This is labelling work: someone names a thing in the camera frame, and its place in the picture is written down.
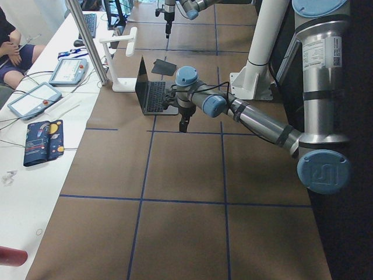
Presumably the grey laptop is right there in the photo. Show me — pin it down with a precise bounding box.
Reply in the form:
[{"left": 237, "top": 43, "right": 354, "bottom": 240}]
[{"left": 135, "top": 57, "right": 178, "bottom": 115}]

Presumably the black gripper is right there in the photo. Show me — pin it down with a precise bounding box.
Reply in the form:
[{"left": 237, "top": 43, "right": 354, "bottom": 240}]
[
  {"left": 155, "top": 8, "right": 175, "bottom": 39},
  {"left": 164, "top": 88, "right": 196, "bottom": 133}
]

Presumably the black desk mouse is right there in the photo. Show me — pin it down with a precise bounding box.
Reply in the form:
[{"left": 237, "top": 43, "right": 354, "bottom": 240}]
[{"left": 73, "top": 40, "right": 85, "bottom": 47}]

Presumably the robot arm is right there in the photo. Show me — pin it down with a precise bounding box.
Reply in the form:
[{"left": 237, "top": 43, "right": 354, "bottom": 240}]
[
  {"left": 155, "top": 0, "right": 220, "bottom": 39},
  {"left": 163, "top": 1, "right": 351, "bottom": 194}
]

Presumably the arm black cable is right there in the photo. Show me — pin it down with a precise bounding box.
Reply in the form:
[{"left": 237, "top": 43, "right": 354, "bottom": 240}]
[{"left": 170, "top": 81, "right": 280, "bottom": 145}]

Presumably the black mouse pad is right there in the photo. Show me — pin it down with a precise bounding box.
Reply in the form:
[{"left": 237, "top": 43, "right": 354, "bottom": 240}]
[{"left": 152, "top": 59, "right": 177, "bottom": 76}]

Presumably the teach pendant tablet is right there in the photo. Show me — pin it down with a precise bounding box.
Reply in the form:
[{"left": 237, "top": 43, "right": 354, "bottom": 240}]
[
  {"left": 48, "top": 58, "right": 87, "bottom": 86},
  {"left": 7, "top": 82, "right": 62, "bottom": 120}
]

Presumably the dark blue patterned pouch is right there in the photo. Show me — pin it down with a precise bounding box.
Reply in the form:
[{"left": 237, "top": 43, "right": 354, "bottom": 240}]
[{"left": 23, "top": 120, "right": 65, "bottom": 167}]

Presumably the red cylinder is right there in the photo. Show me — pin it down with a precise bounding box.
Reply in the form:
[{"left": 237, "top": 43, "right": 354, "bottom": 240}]
[{"left": 0, "top": 246, "right": 28, "bottom": 267}]

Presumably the aluminium frame post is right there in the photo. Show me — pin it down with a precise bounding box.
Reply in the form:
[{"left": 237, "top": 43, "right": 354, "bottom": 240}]
[{"left": 66, "top": 0, "right": 108, "bottom": 86}]

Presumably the black keyboard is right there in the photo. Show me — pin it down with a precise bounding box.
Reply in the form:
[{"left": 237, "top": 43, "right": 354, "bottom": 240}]
[{"left": 83, "top": 13, "right": 97, "bottom": 38}]

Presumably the blue lanyard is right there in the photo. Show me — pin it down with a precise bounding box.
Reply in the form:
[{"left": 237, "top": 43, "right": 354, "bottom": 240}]
[{"left": 58, "top": 48, "right": 89, "bottom": 58}]

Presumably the seated person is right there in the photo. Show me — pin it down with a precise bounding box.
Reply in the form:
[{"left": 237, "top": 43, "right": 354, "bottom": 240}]
[{"left": 1, "top": 9, "right": 45, "bottom": 89}]

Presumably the near teach pendant tablet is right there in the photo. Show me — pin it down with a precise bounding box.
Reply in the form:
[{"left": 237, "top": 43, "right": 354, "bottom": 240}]
[{"left": 7, "top": 82, "right": 62, "bottom": 120}]

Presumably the far teach pendant tablet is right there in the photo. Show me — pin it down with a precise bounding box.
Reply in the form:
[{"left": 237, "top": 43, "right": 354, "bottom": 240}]
[{"left": 48, "top": 58, "right": 87, "bottom": 86}]

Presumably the white mounting pillar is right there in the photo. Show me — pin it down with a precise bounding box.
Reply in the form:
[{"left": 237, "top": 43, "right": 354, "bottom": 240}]
[{"left": 230, "top": 0, "right": 289, "bottom": 100}]

